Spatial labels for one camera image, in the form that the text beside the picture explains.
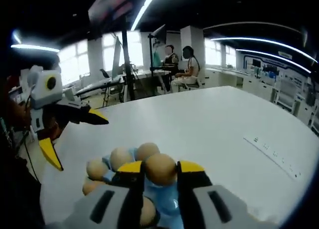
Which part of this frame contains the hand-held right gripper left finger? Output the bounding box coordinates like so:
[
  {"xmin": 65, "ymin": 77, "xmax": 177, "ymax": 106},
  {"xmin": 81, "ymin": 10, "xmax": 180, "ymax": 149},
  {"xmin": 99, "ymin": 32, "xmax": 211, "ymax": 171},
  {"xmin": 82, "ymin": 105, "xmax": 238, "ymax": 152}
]
[{"xmin": 66, "ymin": 161, "xmax": 146, "ymax": 229}]

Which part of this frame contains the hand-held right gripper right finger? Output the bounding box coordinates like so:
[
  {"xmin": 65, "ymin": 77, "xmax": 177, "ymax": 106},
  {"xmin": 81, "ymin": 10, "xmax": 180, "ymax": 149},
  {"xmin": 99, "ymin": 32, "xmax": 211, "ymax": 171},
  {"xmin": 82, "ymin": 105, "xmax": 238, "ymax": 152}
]
[{"xmin": 176, "ymin": 160, "xmax": 250, "ymax": 229}]

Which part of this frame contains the blue egg tray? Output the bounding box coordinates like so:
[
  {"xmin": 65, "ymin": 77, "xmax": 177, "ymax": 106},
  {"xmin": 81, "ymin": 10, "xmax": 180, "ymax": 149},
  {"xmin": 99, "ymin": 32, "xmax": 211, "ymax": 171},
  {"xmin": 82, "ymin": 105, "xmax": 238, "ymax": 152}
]
[{"xmin": 102, "ymin": 146, "xmax": 182, "ymax": 229}]

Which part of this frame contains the person's left hand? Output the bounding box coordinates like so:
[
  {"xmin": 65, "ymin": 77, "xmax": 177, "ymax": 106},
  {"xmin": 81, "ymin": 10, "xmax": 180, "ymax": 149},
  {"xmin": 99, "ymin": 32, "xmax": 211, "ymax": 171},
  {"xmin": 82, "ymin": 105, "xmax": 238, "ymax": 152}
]
[{"xmin": 4, "ymin": 75, "xmax": 34, "ymax": 130}]

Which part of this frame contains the black side table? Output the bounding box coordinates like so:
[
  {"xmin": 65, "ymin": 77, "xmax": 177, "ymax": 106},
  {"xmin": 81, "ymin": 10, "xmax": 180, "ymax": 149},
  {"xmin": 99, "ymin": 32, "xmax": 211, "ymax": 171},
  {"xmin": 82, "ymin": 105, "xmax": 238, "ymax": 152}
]
[{"xmin": 74, "ymin": 76, "xmax": 125, "ymax": 96}]

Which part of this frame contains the straight ceiling light strip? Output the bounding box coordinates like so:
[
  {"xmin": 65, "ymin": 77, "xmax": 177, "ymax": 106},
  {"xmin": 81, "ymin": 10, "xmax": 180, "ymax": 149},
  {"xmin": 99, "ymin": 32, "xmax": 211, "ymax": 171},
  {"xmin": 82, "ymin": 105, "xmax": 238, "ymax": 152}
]
[{"xmin": 10, "ymin": 43, "xmax": 60, "ymax": 53}]

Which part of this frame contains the person's dark clothed torso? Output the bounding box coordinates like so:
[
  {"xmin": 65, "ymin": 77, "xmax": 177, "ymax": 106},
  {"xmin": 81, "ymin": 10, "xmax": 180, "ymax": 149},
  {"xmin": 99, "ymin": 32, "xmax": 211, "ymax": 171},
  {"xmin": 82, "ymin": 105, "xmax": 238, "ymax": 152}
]
[{"xmin": 0, "ymin": 129, "xmax": 47, "ymax": 227}]

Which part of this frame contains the black screen stand pole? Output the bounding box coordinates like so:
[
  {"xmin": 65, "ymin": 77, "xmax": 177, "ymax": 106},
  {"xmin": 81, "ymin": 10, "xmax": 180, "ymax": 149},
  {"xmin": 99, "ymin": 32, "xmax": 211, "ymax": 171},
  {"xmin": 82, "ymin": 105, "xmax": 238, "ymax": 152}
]
[{"xmin": 121, "ymin": 15, "xmax": 137, "ymax": 101}]

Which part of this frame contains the white table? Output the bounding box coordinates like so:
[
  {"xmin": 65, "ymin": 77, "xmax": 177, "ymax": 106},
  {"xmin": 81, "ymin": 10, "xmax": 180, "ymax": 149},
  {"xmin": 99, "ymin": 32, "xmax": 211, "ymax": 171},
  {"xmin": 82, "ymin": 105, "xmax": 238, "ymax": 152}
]
[{"xmin": 39, "ymin": 85, "xmax": 316, "ymax": 229}]

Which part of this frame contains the hanging display screen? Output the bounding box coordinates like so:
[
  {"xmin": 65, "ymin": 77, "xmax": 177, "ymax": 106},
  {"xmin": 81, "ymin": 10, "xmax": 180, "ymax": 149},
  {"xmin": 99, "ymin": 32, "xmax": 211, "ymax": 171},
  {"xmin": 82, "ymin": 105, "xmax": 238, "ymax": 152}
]
[{"xmin": 88, "ymin": 0, "xmax": 140, "ymax": 22}]

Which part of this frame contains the curved ceiling light strip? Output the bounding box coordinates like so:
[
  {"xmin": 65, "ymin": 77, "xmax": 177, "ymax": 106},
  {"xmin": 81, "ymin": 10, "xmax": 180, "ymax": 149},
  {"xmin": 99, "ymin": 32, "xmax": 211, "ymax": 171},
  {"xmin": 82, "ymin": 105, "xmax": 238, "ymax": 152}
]
[
  {"xmin": 210, "ymin": 36, "xmax": 312, "ymax": 64},
  {"xmin": 235, "ymin": 48, "xmax": 312, "ymax": 74},
  {"xmin": 130, "ymin": 0, "xmax": 161, "ymax": 31}
]

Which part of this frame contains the white cabinet counter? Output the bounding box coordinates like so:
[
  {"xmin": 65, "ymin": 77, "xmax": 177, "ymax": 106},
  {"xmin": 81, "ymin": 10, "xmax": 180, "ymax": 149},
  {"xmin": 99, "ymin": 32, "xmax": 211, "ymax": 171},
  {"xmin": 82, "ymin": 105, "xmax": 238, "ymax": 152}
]
[{"xmin": 205, "ymin": 68, "xmax": 275, "ymax": 100}]

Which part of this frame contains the white office chair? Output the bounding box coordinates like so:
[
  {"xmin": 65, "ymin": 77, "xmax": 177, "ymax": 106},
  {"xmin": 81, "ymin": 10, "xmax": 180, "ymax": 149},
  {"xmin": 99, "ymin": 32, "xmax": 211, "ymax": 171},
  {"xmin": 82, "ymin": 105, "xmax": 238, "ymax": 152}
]
[{"xmin": 274, "ymin": 79, "xmax": 300, "ymax": 112}]

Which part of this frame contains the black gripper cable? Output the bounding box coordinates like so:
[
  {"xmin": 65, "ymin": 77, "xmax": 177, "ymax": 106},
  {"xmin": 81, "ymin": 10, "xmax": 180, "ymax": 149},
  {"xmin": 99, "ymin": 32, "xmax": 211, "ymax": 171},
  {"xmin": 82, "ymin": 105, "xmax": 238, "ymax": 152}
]
[{"xmin": 23, "ymin": 129, "xmax": 42, "ymax": 184}]

